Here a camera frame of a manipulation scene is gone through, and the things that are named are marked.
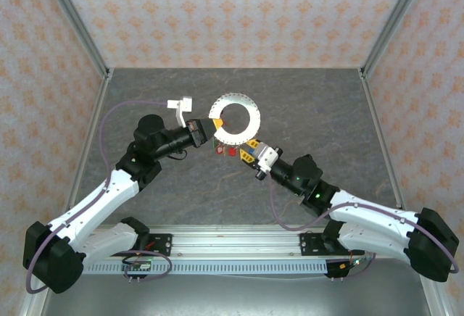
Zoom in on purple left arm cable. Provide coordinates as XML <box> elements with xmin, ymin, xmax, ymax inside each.
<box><xmin>25</xmin><ymin>100</ymin><xmax>172</xmax><ymax>295</ymax></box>

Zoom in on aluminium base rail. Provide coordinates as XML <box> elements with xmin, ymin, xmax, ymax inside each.
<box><xmin>108</xmin><ymin>224</ymin><xmax>351</xmax><ymax>259</ymax></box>

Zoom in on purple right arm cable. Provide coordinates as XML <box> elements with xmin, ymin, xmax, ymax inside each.
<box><xmin>268</xmin><ymin>170</ymin><xmax>460</xmax><ymax>283</ymax></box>

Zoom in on aluminium table side rail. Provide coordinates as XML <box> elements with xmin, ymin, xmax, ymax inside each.
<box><xmin>17</xmin><ymin>69</ymin><xmax>114</xmax><ymax>316</ymax></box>
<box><xmin>357</xmin><ymin>68</ymin><xmax>449</xmax><ymax>316</ymax></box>

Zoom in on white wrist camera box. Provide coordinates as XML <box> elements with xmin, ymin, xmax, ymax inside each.
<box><xmin>166</xmin><ymin>95</ymin><xmax>194</xmax><ymax>129</ymax></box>
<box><xmin>254</xmin><ymin>143</ymin><xmax>280</xmax><ymax>172</ymax></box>

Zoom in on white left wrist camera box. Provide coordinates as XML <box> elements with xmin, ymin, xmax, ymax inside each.
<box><xmin>166</xmin><ymin>95</ymin><xmax>194</xmax><ymax>129</ymax></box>

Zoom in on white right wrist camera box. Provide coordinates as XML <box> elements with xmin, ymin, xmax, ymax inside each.
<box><xmin>254</xmin><ymin>143</ymin><xmax>280</xmax><ymax>172</ymax></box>

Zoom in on grey metal shelf panel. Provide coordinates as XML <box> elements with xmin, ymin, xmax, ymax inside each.
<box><xmin>39</xmin><ymin>272</ymin><xmax>436</xmax><ymax>316</ymax></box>

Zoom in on small green circuit board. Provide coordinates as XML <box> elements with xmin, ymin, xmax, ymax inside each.
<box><xmin>121</xmin><ymin>261</ymin><xmax>152</xmax><ymax>272</ymax></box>

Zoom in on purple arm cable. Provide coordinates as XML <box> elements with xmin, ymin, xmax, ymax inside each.
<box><xmin>25</xmin><ymin>100</ymin><xmax>172</xmax><ymax>295</ymax></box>
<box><xmin>268</xmin><ymin>170</ymin><xmax>460</xmax><ymax>283</ymax></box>

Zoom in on aluminium frame post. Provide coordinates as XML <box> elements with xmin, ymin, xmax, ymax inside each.
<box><xmin>38</xmin><ymin>0</ymin><xmax>112</xmax><ymax>78</ymax></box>
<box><xmin>358</xmin><ymin>0</ymin><xmax>434</xmax><ymax>78</ymax></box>

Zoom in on C-shaped metal key holder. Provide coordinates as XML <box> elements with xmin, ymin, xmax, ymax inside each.
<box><xmin>208</xmin><ymin>93</ymin><xmax>262</xmax><ymax>146</ymax></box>

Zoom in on slotted grey cable duct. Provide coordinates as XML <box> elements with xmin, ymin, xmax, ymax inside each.
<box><xmin>82</xmin><ymin>260</ymin><xmax>329</xmax><ymax>275</ymax></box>

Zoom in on thin red black wires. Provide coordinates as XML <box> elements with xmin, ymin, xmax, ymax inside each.
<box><xmin>123</xmin><ymin>241</ymin><xmax>160</xmax><ymax>259</ymax></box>

